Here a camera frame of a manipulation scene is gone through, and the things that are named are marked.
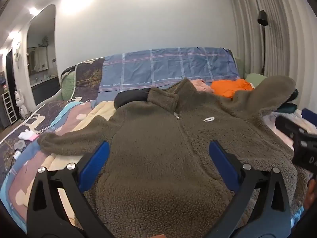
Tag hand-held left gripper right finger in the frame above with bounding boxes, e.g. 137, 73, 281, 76
209, 140, 294, 238

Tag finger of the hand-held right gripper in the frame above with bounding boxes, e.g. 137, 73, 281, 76
275, 115, 307, 139
301, 107, 317, 120

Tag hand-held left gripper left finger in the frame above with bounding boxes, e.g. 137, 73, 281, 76
26, 140, 111, 238

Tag olive fleece jacket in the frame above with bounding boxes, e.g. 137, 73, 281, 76
37, 75, 312, 238

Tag person's right hand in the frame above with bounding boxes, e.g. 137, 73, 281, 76
304, 176, 317, 210

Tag teal cloth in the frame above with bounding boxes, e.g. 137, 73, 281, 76
276, 102, 298, 114

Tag green pillow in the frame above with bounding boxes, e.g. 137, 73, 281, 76
244, 73, 268, 87

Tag orange garment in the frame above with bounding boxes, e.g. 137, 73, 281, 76
210, 79, 255, 99

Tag white pink socks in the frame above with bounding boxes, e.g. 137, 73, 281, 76
19, 129, 40, 142

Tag black garment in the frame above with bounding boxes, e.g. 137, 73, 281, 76
114, 88, 151, 108

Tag pink garment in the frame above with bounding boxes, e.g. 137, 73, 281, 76
189, 79, 215, 94

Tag green sofa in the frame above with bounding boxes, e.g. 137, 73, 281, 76
60, 66, 77, 102

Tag dark cabinet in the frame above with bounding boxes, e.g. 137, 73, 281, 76
30, 76, 61, 106

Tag white figurine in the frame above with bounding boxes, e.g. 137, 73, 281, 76
14, 90, 28, 119

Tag black floor lamp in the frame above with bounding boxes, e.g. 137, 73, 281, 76
257, 9, 269, 76

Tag beige curtain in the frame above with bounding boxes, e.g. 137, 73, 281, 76
226, 0, 317, 87

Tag white rack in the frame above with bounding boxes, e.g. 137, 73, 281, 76
2, 90, 18, 127

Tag blue plaid sheet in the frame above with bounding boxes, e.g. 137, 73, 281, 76
98, 47, 240, 94

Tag wall mirror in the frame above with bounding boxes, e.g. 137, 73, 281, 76
27, 46, 49, 75

